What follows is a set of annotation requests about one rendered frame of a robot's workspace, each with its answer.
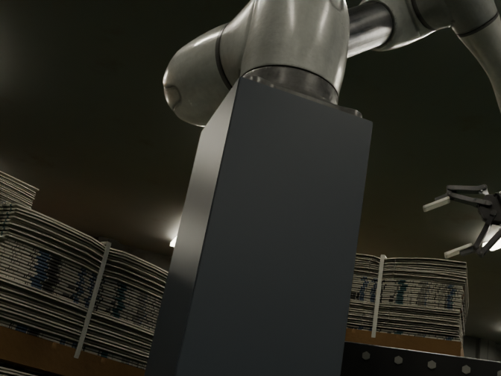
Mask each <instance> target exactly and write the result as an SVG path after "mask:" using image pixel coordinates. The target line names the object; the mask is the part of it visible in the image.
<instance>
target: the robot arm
mask: <svg viewBox="0 0 501 376"><path fill-rule="evenodd" d="M448 27H451V28H452V29H453V30H454V32H455V33H456V35H457V37H458V38H459V39H460V40H461V41H462V42H463V43H464V44H465V46H466V47H467V48H468V49H469V50H470V52H471V53H472V54H473V56H474V57H475V58H476V59H477V60H478V61H479V63H480V64H481V66H482V68H483V69H484V70H485V72H486V74H487V75H488V77H489V79H490V81H491V84H492V87H493V89H494V93H495V96H496V99H497V103H498V106H499V109H500V112H501V20H500V15H499V13H498V10H497V7H496V5H495V3H494V0H362V1H361V3H360V4H359V5H358V6H355V7H352V8H348V9H347V4H346V1H345V0H250V1H249V2H248V3H247V4H246V5H245V7H244V8H243V9H242V10H241V11H240V12H239V13H238V14H237V15H236V17H235V18H234V19H233V20H232V21H230V22H228V23H226V24H223V25H220V26H218V27H216V28H213V29H212V30H210V31H208V32H206V33H204V34H202V35H200V36H199V37H197V38H195V39H194V40H192V41H191V42H189V43H187V44H186V45H185V46H184V47H182V48H181V49H180V50H178V51H177V53H176V54H175V55H174V56H173V58H172V59H171V61H170V62H169V64H168V66H167V69H166V72H165V74H164V77H163V86H164V94H165V97H166V101H167V103H168V105H169V107H170V108H171V109H172V110H173V111H174V113H175V114H176V116H177V117H178V118H180V119H182V120H183V121H184V122H188V123H189V124H193V125H197V126H202V127H205V126H206V125H207V123H208V121H209V120H210V119H211V118H212V116H213V114H214V113H215V112H216V110H217V109H218V107H219V106H220V104H221V103H222V102H223V100H224V98H225V97H226V96H227V94H228V93H229V91H230V90H231V88H232V87H233V85H234V84H235V83H236V81H237V80H238V78H239V77H243V78H247V79H250V80H252V81H256V82H259V83H261V84H264V85H267V86H270V87H273V88H276V89H279V90H282V91H285V92H288V93H291V94H293V95H297V96H300V97H302V98H306V99H309V100H311V101H315V102H317V103H319V104H323V105H326V106H328V107H332V108H335V109H337V110H341V111H343V112H345V113H349V114H352V115H354V116H358V117H361V118H362V114H361V113H360V112H359V111H358V110H354V109H352V108H348V107H342V106H338V97H339V93H340V89H341V85H342V82H343V79H344V72H345V68H346V62H347V58H349V57H352V56H354V55H356V54H360V53H362V52H364V51H367V50H372V51H390V50H393V49H396V48H400V47H403V46H406V45H408V44H410V43H413V42H415V41H417V40H420V39H422V38H424V37H426V36H428V35H429V34H431V33H432V32H434V31H437V30H439V29H442V28H448ZM457 193H463V194H480V195H484V198H483V199H479V198H471V197H468V196H465V195H460V194H457ZM450 200H452V201H457V202H460V203H462V204H468V205H470V206H473V207H476V208H478V213H479V215H480V216H481V217H482V221H483V222H485V225H484V227H483V229H482V231H481V232H480V234H479V236H478V238H477V240H476V241H475V243H474V245H473V244H472V243H469V244H466V245H463V246H461V247H458V248H455V249H453V250H451V251H447V252H444V256H445V258H446V259H447V258H449V257H453V256H455V255H457V254H460V255H461V256H462V257H463V256H466V255H468V254H472V253H476V254H477V255H478V256H479V257H480V258H482V257H484V256H485V255H486V254H487V252H488V251H489V250H490V249H491V248H492V247H493V246H494V245H495V244H496V243H497V242H498V241H499V239H500V238H501V191H499V192H496V193H494V194H492V195H490V194H488V190H487V185H486V184H483V185H480V186H477V187H476V186H459V185H447V193H446V194H444V195H440V196H438V197H436V198H435V201H434V202H432V203H429V204H426V205H424V206H423V211H424V212H427V211H429V210H433V209H435V208H437V207H440V206H443V205H445V204H449V203H450ZM492 225H499V226H500V227H499V229H498V231H497V232H496V233H495V234H494V235H493V236H492V237H491V239H490V240H489V241H488V242H487V243H486V244H485V245H484V246H483V247H482V248H481V249H480V248H479V247H480V245H481V244H482V242H483V240H484V238H485V236H486V235H487V233H488V231H489V230H490V228H491V226H492Z"/></svg>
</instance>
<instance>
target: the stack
mask: <svg viewBox="0 0 501 376"><path fill-rule="evenodd" d="M111 244H112V243H111V242H99V241H98V240H96V239H94V238H93V237H91V236H89V235H87V234H85V233H82V232H80V231H78V230H76V229H74V228H72V227H70V226H68V225H65V224H63V223H62V222H59V221H57V220H56V219H53V218H51V217H49V216H46V215H44V214H41V213H39V212H37V211H35V210H32V209H29V208H27V207H24V206H22V205H20V204H0V325H1V326H3V327H6V328H10V329H13V330H17V331H20V332H23V333H27V334H30V335H33V336H37V337H39V338H43V339H47V340H49V341H52V342H56V343H59V344H61V345H66V346H69V347H71V348H76V351H75V355H74V358H79V355H80V353H81V351H85V352H88V353H91V354H95V355H98V356H101V357H105V358H107V359H111V360H115V361H118V362H120V363H124V364H128V365H130V366H134V367H137V368H140V369H144V370H145V369H146V366H147V362H148V356H149V353H150V350H151V343H152V340H153V337H154V331H155V327H156V324H157V318H158V315H159V311H160V305H161V302H162V299H163V293H164V289H165V286H166V280H167V277H168V272H167V271H166V270H164V269H161V268H160V267H158V266H155V265H154V264H152V263H149V262H147V261H145V260H143V259H140V258H138V257H136V256H133V255H132V254H129V253H127V252H125V251H120V250H117V249H114V248H111V247H110V246H111ZM105 245H106V246H105ZM0 376H65V375H59V374H56V373H53V372H48V371H45V370H42V369H37V368H34V367H31V366H26V365H23V364H20V363H15V362H12V361H9V360H3V359H1V358H0Z"/></svg>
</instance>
